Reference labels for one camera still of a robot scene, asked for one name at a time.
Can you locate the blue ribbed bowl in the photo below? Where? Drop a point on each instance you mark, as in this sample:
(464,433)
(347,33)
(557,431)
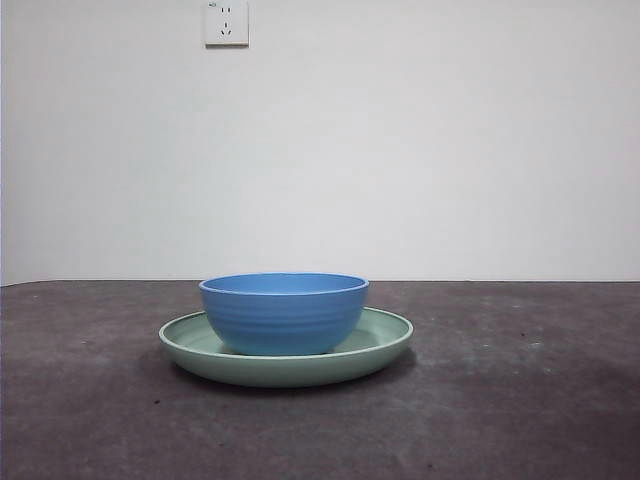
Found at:
(285,320)

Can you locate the pale green plate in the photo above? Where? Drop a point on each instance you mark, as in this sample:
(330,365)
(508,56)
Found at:
(280,372)

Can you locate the white wall socket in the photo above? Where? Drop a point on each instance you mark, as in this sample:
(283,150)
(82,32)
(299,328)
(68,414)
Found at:
(226,25)

